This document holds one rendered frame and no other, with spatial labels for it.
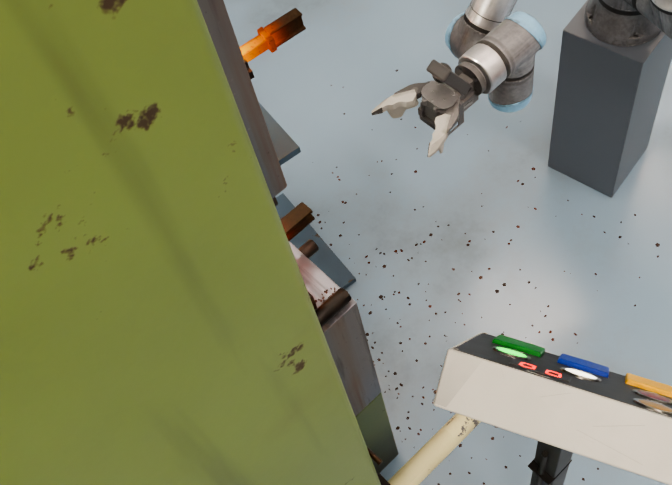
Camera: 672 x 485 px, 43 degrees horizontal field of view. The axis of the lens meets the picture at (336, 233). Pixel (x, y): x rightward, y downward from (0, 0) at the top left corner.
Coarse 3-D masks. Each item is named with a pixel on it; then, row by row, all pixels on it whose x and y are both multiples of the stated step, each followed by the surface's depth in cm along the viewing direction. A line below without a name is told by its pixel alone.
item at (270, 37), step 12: (288, 12) 179; (300, 12) 178; (276, 24) 177; (288, 24) 179; (300, 24) 181; (264, 36) 177; (276, 36) 179; (288, 36) 180; (240, 48) 177; (252, 48) 176; (264, 48) 178; (276, 48) 179
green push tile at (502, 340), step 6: (498, 336) 135; (504, 336) 137; (492, 342) 132; (498, 342) 131; (504, 342) 131; (510, 342) 131; (516, 342) 133; (522, 342) 135; (516, 348) 130; (522, 348) 130; (528, 348) 130; (534, 348) 132; (540, 348) 134; (534, 354) 129; (540, 354) 129
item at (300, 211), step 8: (296, 208) 152; (304, 208) 152; (288, 216) 152; (296, 216) 152; (304, 216) 151; (312, 216) 154; (288, 224) 151; (296, 224) 151; (304, 224) 153; (288, 232) 151; (296, 232) 153; (288, 240) 152
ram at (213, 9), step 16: (208, 0) 83; (208, 16) 84; (224, 16) 85; (224, 32) 87; (224, 48) 88; (224, 64) 89; (240, 64) 91; (240, 80) 93; (240, 96) 94; (256, 96) 96; (240, 112) 96; (256, 112) 98; (256, 128) 100; (256, 144) 102; (272, 144) 104; (272, 160) 106; (272, 176) 108; (272, 192) 110
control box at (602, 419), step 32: (448, 352) 115; (480, 352) 118; (544, 352) 136; (448, 384) 114; (480, 384) 113; (512, 384) 112; (544, 384) 111; (576, 384) 112; (608, 384) 120; (480, 416) 113; (512, 416) 112; (544, 416) 111; (576, 416) 109; (608, 416) 108; (640, 416) 107; (576, 448) 109; (608, 448) 108; (640, 448) 107
